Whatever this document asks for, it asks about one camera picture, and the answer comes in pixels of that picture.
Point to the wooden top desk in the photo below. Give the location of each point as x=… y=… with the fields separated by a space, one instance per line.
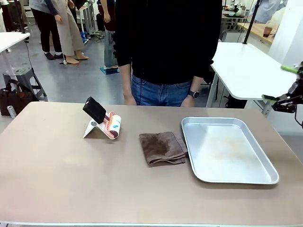
x=82 y=9

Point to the person in grey top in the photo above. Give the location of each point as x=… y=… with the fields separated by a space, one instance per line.
x=47 y=28

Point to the white folded stand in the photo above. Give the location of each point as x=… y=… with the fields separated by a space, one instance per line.
x=94 y=132

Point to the person in light blue shirt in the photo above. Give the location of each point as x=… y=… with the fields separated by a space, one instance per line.
x=267 y=9

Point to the black bag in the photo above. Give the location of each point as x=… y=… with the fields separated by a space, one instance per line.
x=235 y=101

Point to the small white table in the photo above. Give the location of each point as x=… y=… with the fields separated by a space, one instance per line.
x=11 y=40

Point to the metal baking tray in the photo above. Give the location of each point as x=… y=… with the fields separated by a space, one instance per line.
x=227 y=151

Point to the silver can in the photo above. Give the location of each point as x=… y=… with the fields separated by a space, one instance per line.
x=11 y=111

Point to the blue floor mat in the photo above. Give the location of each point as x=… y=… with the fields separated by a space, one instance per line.
x=107 y=70

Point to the person's left forearm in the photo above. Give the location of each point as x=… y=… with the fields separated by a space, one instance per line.
x=196 y=84

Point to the black pole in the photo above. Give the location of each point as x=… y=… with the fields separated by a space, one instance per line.
x=248 y=33

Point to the person's right hand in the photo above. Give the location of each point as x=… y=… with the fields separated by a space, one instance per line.
x=130 y=100

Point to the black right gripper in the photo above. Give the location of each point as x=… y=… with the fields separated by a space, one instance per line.
x=299 y=87

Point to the dark brown bag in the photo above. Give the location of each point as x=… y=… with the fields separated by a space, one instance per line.
x=16 y=99

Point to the wooden workbench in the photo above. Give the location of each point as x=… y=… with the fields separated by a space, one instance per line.
x=255 y=30

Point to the large white table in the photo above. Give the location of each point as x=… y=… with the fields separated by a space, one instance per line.
x=248 y=71

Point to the grey metal stool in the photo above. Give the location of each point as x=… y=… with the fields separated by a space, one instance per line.
x=20 y=71

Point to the black wristwatch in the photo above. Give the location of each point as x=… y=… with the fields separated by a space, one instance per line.
x=193 y=94

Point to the cup with brown drink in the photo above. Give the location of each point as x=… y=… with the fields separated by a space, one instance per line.
x=267 y=30

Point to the person's right forearm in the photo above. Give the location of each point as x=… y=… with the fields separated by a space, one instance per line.
x=126 y=80

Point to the person's left hand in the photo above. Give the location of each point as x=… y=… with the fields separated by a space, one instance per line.
x=188 y=102

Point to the mannequin in beige trousers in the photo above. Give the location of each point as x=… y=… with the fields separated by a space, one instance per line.
x=69 y=30

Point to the brown cloth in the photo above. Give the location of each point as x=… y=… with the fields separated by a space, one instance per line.
x=161 y=146

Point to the person black sweater blue jeans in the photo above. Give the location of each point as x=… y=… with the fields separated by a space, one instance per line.
x=165 y=35

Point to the cardboard box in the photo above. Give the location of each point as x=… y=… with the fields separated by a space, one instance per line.
x=50 y=39

